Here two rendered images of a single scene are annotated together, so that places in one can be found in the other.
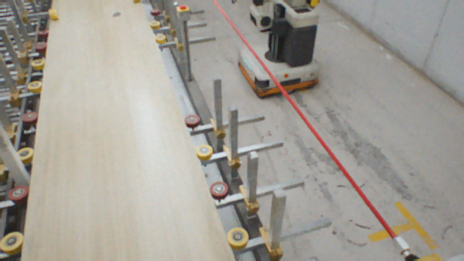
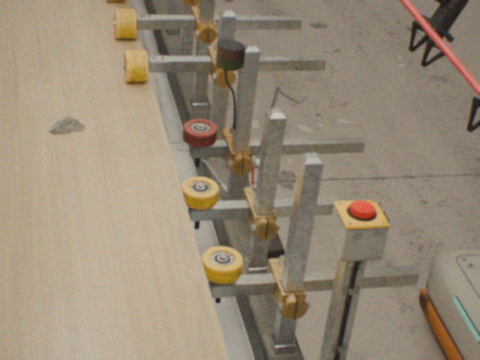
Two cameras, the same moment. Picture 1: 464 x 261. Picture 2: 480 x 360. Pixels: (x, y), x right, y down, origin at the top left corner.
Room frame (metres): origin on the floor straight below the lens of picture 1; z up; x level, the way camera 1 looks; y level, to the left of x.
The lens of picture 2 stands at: (0.91, 0.45, 2.08)
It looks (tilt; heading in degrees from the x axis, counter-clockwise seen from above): 33 degrees down; 3
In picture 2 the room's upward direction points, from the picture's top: 7 degrees clockwise
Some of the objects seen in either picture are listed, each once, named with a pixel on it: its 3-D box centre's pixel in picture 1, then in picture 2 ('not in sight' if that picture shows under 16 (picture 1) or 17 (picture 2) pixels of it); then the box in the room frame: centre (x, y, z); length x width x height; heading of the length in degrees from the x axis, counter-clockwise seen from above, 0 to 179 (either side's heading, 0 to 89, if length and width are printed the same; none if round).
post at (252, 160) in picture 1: (251, 192); not in sight; (1.02, -0.07, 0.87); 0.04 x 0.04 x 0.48; 19
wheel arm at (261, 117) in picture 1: (228, 124); not in sight; (1.55, 0.04, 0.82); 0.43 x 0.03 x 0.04; 109
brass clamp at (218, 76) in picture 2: not in sight; (220, 67); (3.18, 0.65, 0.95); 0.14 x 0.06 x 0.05; 19
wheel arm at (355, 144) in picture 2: (179, 14); (277, 147); (2.99, 0.48, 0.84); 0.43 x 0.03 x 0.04; 109
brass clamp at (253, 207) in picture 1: (249, 199); not in sight; (1.04, -0.06, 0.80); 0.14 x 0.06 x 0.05; 19
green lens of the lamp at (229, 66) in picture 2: not in sight; (229, 60); (2.90, 0.61, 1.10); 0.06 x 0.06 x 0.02
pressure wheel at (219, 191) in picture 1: (219, 196); not in sight; (1.02, 0.07, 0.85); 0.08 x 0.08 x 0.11
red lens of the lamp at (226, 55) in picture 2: not in sight; (229, 49); (2.90, 0.61, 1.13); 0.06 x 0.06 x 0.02
